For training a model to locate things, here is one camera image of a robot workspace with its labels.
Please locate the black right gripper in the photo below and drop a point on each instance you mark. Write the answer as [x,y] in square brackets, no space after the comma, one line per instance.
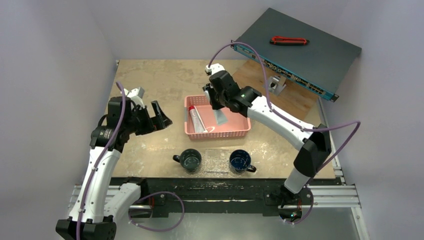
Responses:
[216,98]

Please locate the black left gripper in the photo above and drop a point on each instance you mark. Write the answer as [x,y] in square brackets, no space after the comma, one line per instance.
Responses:
[159,122]

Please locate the pink perforated plastic basket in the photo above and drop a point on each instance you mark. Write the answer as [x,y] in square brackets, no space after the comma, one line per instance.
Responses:
[236,127]

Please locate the red cap toothpaste tube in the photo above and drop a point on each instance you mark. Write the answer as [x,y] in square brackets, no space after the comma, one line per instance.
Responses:
[197,122]

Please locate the dark green mug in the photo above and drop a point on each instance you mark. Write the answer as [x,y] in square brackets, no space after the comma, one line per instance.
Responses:
[190,159]

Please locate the dark blue mug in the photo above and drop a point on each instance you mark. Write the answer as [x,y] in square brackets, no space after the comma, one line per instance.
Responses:
[240,162]

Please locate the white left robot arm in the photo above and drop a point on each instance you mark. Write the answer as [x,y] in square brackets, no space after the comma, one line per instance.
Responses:
[99,172]

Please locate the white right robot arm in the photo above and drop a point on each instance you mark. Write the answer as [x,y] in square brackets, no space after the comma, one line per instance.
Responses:
[313,143]

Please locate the wooden board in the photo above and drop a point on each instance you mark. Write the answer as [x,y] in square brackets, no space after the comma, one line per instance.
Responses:
[294,99]

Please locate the red black utility knife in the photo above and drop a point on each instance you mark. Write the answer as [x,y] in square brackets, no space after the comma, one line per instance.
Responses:
[288,41]

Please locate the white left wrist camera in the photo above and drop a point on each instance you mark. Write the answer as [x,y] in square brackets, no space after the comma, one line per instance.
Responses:
[136,95]

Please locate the grey metal bracket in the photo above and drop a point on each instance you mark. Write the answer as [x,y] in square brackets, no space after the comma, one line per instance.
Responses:
[276,84]

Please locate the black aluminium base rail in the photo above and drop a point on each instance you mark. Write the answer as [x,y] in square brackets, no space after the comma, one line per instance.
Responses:
[162,196]

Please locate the teal network switch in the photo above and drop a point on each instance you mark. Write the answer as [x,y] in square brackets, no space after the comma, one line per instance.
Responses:
[319,66]

